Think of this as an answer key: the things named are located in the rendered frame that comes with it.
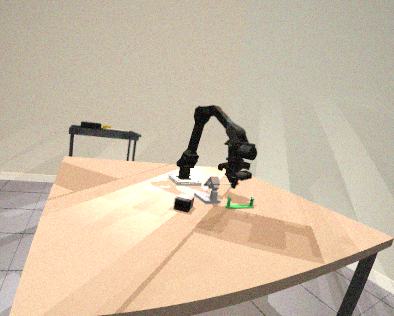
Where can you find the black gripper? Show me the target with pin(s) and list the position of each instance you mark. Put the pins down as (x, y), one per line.
(233, 171)

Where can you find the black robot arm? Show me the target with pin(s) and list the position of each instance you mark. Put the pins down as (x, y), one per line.
(238, 145)

